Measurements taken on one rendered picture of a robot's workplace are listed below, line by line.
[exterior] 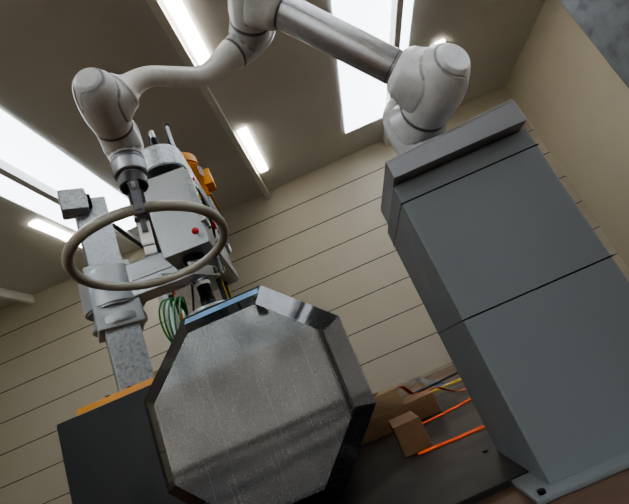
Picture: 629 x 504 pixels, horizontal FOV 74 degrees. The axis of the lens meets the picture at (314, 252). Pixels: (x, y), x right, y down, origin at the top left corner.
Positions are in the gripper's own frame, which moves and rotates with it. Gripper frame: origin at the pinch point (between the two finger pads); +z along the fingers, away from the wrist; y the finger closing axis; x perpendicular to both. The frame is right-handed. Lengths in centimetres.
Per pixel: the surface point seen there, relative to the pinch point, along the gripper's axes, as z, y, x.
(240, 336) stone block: 15, 61, -23
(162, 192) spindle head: -66, 72, -10
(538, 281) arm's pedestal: 46, -18, -85
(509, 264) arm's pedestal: 39, -17, -81
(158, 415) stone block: 31, 76, 13
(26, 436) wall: -119, 759, 277
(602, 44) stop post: 35, -78, -48
